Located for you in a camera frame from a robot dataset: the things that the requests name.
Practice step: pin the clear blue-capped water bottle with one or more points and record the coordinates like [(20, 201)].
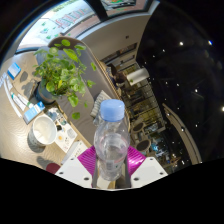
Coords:
[(111, 140)]

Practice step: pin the printed menu sheet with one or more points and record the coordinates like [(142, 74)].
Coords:
[(65, 136)]

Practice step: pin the group of dining chairs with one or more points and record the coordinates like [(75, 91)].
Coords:
[(143, 145)]

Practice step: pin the white green tube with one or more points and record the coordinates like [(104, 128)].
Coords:
[(21, 100)]

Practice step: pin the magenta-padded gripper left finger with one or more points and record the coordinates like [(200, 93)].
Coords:
[(74, 172)]

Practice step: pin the white mug with black lettering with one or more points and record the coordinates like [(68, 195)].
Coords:
[(42, 131)]

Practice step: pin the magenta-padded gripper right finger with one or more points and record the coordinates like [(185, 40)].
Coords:
[(149, 171)]

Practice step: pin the green potted plant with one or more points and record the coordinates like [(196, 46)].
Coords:
[(61, 75)]

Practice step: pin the group of ceiling spotlights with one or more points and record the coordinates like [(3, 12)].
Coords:
[(181, 43)]

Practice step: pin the window with festive decals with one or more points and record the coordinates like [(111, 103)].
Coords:
[(66, 20)]

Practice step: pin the person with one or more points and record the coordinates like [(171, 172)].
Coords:
[(119, 78)]

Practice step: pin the small blue white carton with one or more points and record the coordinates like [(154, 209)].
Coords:
[(33, 112)]

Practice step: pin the flat blue white box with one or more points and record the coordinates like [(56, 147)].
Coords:
[(14, 70)]

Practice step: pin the flat round red coaster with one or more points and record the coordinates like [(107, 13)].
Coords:
[(52, 168)]

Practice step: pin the grey curved sofa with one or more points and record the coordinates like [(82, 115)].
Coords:
[(96, 80)]

